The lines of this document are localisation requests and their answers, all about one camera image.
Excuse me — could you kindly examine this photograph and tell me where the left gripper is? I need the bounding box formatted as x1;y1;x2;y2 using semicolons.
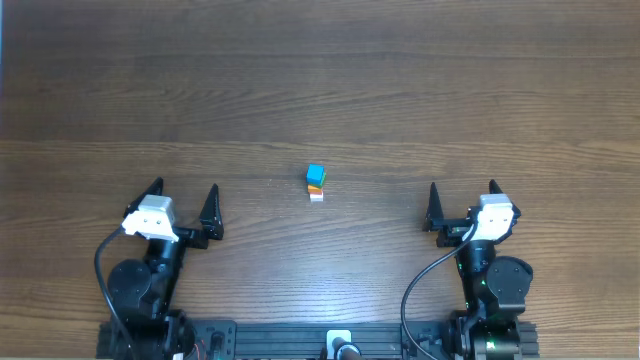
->
123;177;225;251

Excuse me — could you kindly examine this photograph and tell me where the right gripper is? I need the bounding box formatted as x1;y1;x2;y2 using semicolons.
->
423;178;523;249

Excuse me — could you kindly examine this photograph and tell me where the blue cube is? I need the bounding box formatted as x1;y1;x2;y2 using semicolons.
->
305;163;327;188

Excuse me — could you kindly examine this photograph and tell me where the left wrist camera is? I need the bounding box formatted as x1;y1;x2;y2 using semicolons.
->
121;194;177;244

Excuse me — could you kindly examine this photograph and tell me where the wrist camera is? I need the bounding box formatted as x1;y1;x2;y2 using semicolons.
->
121;194;177;244
468;193;516;244

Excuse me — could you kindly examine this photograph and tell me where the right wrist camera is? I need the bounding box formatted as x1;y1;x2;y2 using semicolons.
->
468;193;516;244

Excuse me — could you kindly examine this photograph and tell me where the mounting rail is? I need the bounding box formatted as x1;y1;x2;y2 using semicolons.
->
97;319;541;360

